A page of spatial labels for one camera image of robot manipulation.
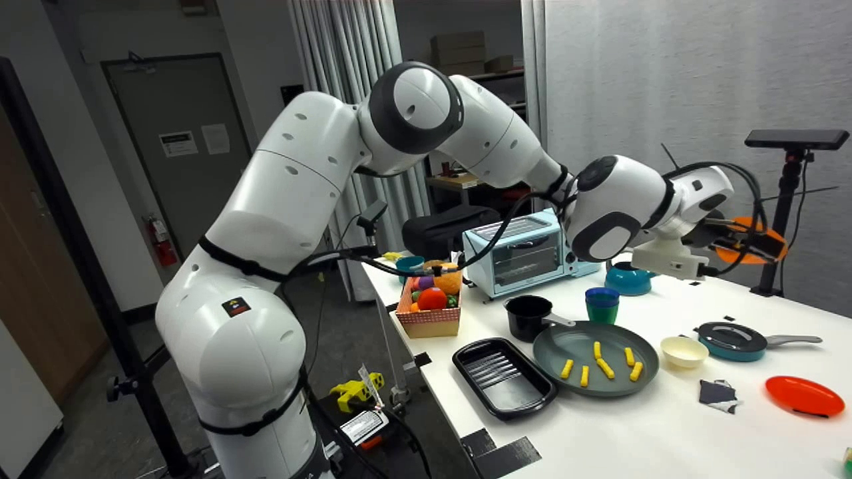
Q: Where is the red fire extinguisher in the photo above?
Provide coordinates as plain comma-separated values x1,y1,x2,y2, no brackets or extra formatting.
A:
147,216,180,272

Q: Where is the light pleated curtain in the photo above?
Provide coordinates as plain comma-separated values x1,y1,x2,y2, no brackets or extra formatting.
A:
286,0,437,304

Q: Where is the white cabinet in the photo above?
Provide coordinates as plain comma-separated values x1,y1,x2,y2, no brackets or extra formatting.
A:
0,317,67,479

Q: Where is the grey door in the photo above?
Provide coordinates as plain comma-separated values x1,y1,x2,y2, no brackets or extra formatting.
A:
98,49,262,261

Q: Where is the grey curtain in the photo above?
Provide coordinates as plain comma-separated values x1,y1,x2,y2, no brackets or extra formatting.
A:
542,0,852,317

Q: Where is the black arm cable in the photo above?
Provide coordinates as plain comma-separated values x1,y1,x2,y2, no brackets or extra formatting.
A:
283,140,769,276

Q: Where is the black bar camera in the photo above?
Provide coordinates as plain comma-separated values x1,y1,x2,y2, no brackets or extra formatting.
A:
742,128,852,151

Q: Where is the orange plush fruit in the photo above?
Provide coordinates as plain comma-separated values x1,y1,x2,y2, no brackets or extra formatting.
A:
437,265,467,297

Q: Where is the black camera stand pole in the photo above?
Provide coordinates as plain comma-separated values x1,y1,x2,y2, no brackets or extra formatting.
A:
751,144,814,300

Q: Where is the white paper notice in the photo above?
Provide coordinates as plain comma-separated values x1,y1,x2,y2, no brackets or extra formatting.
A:
200,121,234,156

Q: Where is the black tape strip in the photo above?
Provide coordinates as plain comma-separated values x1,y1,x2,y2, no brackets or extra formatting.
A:
457,425,493,454
477,434,542,479

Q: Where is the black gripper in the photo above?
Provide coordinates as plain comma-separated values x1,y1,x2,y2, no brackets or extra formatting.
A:
681,209,778,269

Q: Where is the white labelled control box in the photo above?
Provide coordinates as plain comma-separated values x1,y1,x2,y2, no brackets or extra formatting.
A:
333,407,393,450

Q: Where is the red checkered basket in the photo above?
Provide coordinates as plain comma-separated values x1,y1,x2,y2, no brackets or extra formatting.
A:
393,262,467,339

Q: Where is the blue plastic cup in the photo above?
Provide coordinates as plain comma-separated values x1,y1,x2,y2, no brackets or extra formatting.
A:
582,284,624,309

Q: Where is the green plastic cup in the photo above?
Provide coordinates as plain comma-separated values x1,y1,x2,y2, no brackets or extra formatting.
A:
586,304,621,327

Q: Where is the black slanted frame pole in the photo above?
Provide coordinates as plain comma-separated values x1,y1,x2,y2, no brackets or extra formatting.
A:
0,56,194,479

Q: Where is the shelf with cardboard boxes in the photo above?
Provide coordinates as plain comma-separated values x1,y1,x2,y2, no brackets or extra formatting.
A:
393,0,534,216

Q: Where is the orange plastic cup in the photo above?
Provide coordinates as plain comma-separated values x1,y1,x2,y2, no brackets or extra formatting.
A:
714,216,790,269

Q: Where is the white door sign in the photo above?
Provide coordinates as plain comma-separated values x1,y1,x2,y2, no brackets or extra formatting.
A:
158,128,200,160

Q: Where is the black pot grey handle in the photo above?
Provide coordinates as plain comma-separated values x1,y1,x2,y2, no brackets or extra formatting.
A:
503,293,580,346

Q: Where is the yellow toy figure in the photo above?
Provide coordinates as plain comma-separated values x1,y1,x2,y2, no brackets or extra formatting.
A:
328,369,388,415

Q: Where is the red plastic plate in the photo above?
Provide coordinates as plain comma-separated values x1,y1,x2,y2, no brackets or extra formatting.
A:
763,373,846,419

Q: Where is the teal toy kettle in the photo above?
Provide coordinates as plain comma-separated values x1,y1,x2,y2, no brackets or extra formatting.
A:
605,261,660,297

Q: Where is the red plush apple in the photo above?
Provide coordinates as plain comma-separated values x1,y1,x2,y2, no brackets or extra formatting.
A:
415,284,449,313

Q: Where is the teal pan grey handle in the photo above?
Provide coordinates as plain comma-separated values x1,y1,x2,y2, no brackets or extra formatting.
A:
693,318,825,365

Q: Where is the cream plastic bowl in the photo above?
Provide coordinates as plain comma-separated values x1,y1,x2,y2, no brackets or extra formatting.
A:
660,331,712,373

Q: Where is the brown wooden door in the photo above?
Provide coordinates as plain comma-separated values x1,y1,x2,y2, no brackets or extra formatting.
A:
0,96,115,410

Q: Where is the grey plate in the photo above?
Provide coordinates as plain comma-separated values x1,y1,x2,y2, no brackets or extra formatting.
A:
529,318,664,402

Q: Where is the black ridged grill tray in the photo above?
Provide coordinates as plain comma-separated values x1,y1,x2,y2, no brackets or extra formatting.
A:
449,335,560,422

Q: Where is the light blue toaster oven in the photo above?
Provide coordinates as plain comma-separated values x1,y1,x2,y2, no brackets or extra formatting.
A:
460,208,605,304

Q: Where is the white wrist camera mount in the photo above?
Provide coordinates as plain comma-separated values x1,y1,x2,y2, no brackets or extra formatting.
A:
630,234,714,282

